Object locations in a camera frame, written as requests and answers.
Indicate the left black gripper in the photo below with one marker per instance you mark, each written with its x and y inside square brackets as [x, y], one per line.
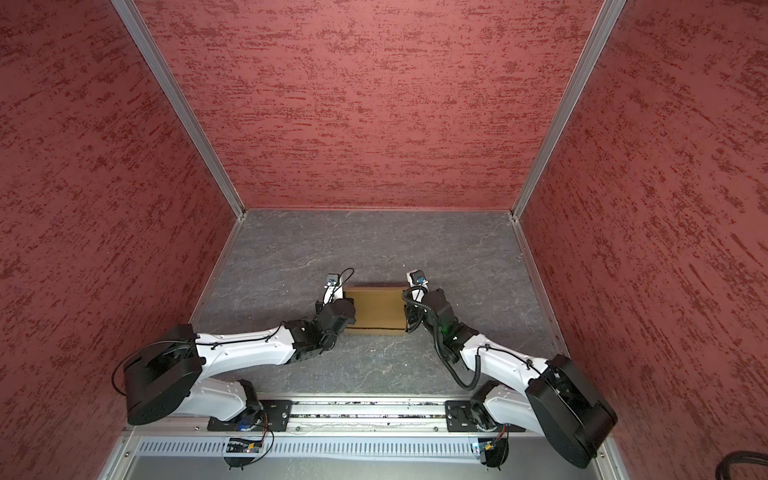
[320, 307]

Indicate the brown cardboard box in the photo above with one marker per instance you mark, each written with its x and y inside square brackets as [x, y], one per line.
[380, 309]

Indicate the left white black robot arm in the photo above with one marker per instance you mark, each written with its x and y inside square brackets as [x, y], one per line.
[177, 375]

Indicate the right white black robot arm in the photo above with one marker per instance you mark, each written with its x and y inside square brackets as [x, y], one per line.
[552, 397]

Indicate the right small circuit board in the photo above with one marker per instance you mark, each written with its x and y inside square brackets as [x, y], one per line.
[488, 447]

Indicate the small circuit board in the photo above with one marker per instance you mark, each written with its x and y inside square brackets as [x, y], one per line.
[244, 446]
[488, 447]

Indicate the left small circuit board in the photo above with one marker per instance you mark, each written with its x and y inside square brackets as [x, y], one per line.
[244, 446]

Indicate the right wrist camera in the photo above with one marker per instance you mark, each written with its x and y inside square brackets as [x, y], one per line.
[417, 280]

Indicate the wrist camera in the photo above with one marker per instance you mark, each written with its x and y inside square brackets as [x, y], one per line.
[417, 280]
[333, 288]

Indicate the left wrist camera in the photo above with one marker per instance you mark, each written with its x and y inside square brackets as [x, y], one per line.
[333, 288]

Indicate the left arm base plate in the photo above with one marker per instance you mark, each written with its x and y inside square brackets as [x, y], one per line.
[271, 415]

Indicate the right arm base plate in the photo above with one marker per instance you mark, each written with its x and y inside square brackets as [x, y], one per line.
[469, 416]

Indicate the aluminium front rail frame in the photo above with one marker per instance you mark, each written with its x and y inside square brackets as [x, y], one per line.
[389, 429]

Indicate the right aluminium corner post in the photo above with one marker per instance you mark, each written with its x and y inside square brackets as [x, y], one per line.
[603, 26]

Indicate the aluminium corner post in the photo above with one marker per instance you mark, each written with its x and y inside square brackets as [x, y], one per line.
[603, 26]
[131, 18]

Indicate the left aluminium corner post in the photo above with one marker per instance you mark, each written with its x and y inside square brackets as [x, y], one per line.
[131, 18]

